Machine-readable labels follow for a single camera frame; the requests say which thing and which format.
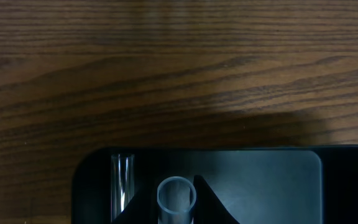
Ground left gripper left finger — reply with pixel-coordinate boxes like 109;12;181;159
112;185;160;224

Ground black tray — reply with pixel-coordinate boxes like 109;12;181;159
71;144;358;224

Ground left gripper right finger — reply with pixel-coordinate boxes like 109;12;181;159
193;175;241;224

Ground clear test tube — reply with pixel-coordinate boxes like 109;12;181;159
156;175;198;224
110;154;135;223

